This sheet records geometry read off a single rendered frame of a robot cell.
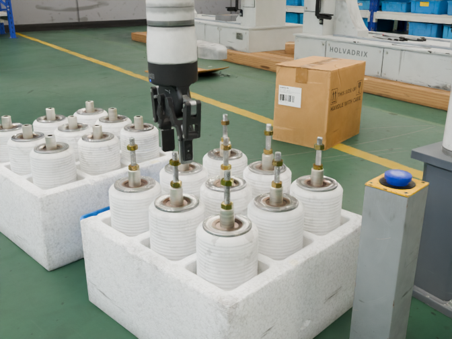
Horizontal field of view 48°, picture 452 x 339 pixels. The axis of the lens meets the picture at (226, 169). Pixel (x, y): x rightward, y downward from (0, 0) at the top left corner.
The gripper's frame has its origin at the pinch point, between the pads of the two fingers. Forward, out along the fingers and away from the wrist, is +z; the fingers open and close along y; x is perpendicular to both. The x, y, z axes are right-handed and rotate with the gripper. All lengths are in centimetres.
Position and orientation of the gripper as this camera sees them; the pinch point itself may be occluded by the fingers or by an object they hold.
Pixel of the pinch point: (176, 148)
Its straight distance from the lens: 81.9
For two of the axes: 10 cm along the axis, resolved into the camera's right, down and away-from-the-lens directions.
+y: 5.0, 3.1, -8.1
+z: 0.1, 9.3, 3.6
